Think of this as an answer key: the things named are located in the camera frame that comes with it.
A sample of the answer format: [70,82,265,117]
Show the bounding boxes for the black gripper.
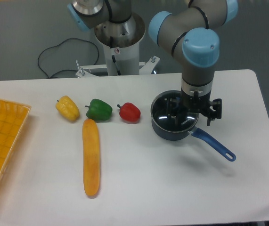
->
[166,89,222,126]

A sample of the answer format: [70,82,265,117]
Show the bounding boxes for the glass pot lid blue knob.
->
[151,90,198,133]

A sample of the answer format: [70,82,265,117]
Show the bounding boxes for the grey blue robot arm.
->
[67,0,238,122]

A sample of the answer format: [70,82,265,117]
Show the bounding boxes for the dark blue saucepan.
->
[151,117,236,161]

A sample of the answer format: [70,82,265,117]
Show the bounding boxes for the red bell pepper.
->
[117,102,141,123]

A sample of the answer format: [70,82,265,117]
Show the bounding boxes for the green bell pepper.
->
[85,99,113,121]

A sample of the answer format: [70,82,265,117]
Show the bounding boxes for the long orange baguette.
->
[82,119,100,196]

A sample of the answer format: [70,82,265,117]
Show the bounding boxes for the yellow bell pepper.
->
[56,96,80,122]

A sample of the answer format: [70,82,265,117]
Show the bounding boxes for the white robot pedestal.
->
[75,11,161,78]

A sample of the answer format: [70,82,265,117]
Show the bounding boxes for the black cable on floor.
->
[37,38,100,79]

